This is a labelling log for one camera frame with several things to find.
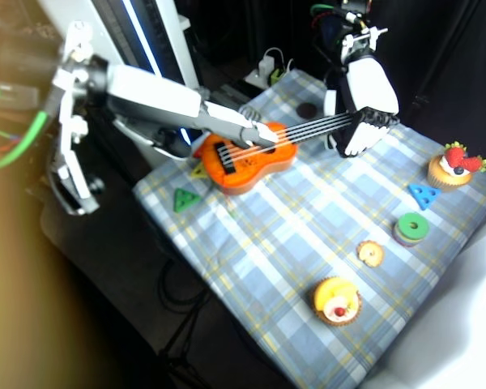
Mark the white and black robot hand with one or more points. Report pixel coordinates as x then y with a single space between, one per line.
154 95
372 89

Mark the orange toy ukulele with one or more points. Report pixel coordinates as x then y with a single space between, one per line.
251 168

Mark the white robot body column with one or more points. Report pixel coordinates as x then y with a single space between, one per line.
168 36

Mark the dark round toy cookie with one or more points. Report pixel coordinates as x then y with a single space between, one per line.
307 109

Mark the yellow triangle block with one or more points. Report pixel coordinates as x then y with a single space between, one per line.
198 172

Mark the white power adapter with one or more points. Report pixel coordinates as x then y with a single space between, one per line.
265 71

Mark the green triangle block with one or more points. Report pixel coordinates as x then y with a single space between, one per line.
184 200

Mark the strawberry toy cupcake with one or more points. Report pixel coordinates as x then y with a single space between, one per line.
449 174

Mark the blue triangle block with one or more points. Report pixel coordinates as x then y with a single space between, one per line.
423 194

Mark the small round toy tart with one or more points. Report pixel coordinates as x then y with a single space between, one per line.
370 253

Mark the blue plaid tablecloth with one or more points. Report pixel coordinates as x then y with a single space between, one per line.
291 243

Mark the yellow fruit toy cupcake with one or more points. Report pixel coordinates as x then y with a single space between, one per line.
336 302

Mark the white blurred shell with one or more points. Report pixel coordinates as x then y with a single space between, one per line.
461 324

